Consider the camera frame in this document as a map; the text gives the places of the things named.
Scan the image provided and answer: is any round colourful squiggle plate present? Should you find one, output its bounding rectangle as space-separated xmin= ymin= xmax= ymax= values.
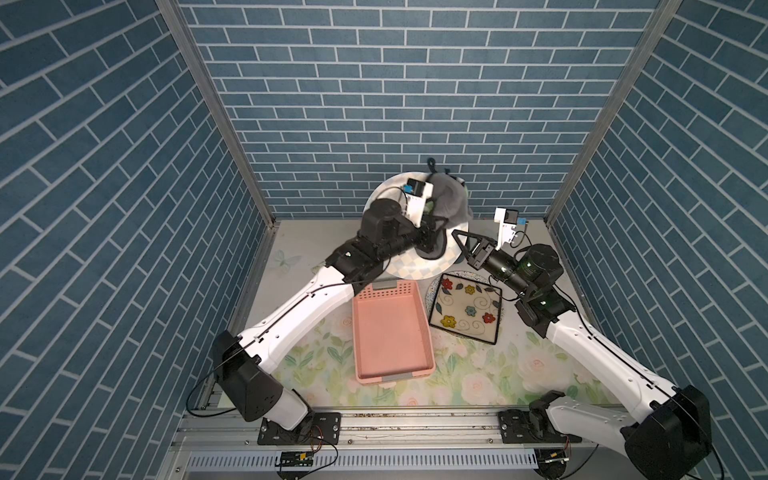
xmin=425 ymin=271 xmax=501 ymax=325

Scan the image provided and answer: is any pink plastic basket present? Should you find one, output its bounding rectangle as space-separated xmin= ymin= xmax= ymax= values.
xmin=352 ymin=280 xmax=436 ymax=384

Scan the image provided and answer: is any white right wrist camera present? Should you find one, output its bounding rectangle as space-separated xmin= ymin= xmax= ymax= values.
xmin=493 ymin=207 xmax=527 ymax=250

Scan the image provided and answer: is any grey green cleaning cloth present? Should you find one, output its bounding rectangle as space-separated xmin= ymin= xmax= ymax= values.
xmin=425 ymin=157 xmax=473 ymax=228

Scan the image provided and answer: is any round checkered plate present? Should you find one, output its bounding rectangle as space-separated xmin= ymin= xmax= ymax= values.
xmin=364 ymin=172 xmax=468 ymax=280

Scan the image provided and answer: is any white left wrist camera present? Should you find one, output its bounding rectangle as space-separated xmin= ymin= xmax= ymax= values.
xmin=402 ymin=178 xmax=433 ymax=228

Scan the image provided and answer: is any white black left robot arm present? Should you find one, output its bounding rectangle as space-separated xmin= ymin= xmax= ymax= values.
xmin=210 ymin=198 xmax=448 ymax=430

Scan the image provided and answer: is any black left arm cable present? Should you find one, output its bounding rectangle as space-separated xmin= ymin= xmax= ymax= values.
xmin=184 ymin=365 xmax=238 ymax=419

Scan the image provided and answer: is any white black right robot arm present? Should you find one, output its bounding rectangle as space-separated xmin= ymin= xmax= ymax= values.
xmin=452 ymin=230 xmax=715 ymax=479

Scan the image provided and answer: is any square floral plate black rim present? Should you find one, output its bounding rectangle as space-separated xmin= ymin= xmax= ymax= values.
xmin=426 ymin=271 xmax=503 ymax=345

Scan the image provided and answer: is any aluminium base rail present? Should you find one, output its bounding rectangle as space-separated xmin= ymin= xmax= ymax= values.
xmin=158 ymin=407 xmax=641 ymax=479

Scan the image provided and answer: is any green circuit board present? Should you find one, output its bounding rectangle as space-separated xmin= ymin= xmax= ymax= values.
xmin=276 ymin=451 xmax=314 ymax=470

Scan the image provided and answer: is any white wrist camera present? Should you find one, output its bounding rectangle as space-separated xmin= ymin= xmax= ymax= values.
xmin=402 ymin=178 xmax=433 ymax=228
xmin=493 ymin=207 xmax=527 ymax=250

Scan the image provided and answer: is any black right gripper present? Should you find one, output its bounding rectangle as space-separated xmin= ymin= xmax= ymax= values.
xmin=452 ymin=232 xmax=531 ymax=302

